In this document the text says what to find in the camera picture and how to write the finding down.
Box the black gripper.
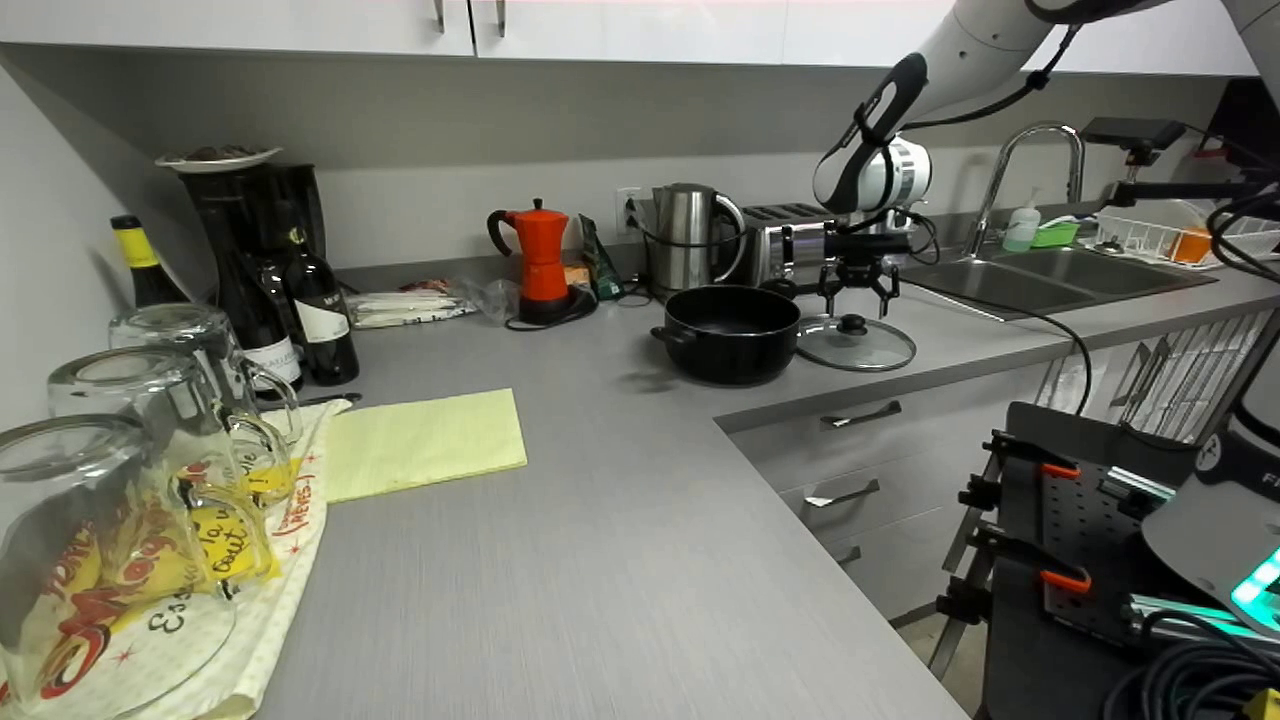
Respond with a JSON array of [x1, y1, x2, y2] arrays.
[[820, 221, 927, 320]]

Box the gray robot base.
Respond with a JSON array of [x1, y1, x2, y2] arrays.
[[1140, 472, 1280, 632]]

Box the black cooking pot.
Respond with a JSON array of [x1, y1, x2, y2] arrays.
[[646, 283, 803, 391]]

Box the red moka pot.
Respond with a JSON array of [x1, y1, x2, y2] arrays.
[[483, 197, 574, 311]]

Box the stainless steel toaster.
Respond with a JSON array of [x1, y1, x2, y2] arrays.
[[734, 201, 856, 298]]

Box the steel sink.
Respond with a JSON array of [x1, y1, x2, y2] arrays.
[[893, 245, 1218, 324]]

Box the steel kitchen faucet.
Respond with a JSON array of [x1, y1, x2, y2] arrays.
[[970, 121, 1087, 253]]

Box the green soap bottle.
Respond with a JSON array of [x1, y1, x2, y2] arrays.
[[1000, 197, 1044, 258]]

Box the stainless steel kettle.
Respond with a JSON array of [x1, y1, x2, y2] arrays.
[[640, 181, 752, 301]]

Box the white dish rack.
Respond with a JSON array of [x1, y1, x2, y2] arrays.
[[1083, 197, 1271, 274]]

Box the ribbed gray cabinet front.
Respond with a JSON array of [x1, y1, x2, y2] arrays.
[[1036, 307, 1274, 452]]

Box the orange container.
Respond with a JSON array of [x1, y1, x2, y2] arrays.
[[1169, 225, 1216, 269]]

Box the folded white cloth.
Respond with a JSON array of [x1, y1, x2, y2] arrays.
[[338, 280, 476, 331]]

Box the yellow cloth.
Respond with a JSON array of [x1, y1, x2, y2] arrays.
[[313, 383, 531, 509]]

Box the black coffee machine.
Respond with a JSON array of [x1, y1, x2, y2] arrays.
[[174, 161, 362, 391]]

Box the printed kitchen towel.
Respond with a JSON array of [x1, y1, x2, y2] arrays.
[[132, 397, 355, 720]]

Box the white plate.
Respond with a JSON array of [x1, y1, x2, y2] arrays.
[[151, 142, 287, 178]]

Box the clear drinking glass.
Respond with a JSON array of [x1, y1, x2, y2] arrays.
[[109, 301, 305, 444], [48, 349, 291, 536]]

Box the dark wine bottle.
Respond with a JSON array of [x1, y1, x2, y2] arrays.
[[109, 212, 192, 311]]

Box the large printed drinking glass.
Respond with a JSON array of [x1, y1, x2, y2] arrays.
[[0, 411, 257, 720]]

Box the thick black cable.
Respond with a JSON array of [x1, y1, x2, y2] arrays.
[[932, 280, 1100, 419]]

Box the black clamp with orange handle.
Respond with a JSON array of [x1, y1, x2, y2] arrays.
[[979, 427, 1087, 490], [956, 521, 1094, 602]]

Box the black camera on stand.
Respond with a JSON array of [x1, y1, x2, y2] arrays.
[[1080, 112, 1192, 172]]

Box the aluminium rail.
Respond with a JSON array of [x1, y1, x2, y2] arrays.
[[1122, 593, 1280, 653]]

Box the coiled black cables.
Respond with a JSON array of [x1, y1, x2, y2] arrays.
[[1100, 638, 1280, 720]]

